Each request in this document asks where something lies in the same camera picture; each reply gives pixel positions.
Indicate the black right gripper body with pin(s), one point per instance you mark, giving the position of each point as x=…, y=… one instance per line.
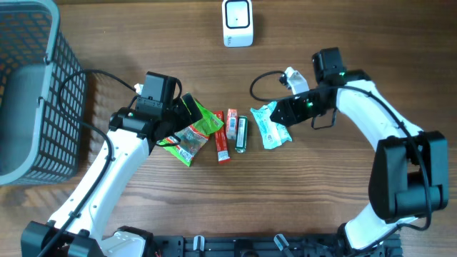
x=310, y=104

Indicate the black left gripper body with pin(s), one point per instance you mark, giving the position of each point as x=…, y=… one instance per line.
x=178, y=115

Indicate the green snack bag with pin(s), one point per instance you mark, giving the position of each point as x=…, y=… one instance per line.
x=194, y=137

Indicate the orange red small box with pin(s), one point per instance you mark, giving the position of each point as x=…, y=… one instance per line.
x=231, y=124

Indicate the green white gum box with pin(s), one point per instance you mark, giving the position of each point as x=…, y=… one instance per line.
x=241, y=136

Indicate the red stick packet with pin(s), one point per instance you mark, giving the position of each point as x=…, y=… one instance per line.
x=221, y=141

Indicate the light blue wet wipes pack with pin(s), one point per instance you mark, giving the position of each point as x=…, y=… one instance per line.
x=273, y=134

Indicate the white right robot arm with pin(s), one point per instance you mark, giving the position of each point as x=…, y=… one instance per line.
x=409, y=176

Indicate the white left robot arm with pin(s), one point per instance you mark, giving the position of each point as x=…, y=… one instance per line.
x=159, y=110

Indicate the white barcode scanner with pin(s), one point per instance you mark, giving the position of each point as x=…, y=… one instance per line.
x=237, y=16

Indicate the dark grey plastic basket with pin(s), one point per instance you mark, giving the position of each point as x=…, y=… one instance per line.
x=38, y=145

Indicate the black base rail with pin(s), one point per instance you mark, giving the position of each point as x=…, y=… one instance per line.
x=318, y=245

